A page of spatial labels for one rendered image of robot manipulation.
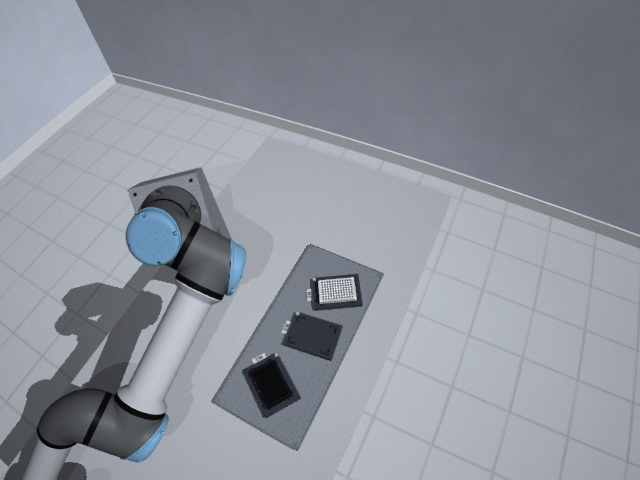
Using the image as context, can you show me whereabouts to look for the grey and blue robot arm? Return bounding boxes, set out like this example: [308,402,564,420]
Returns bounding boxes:
[21,186,246,480]

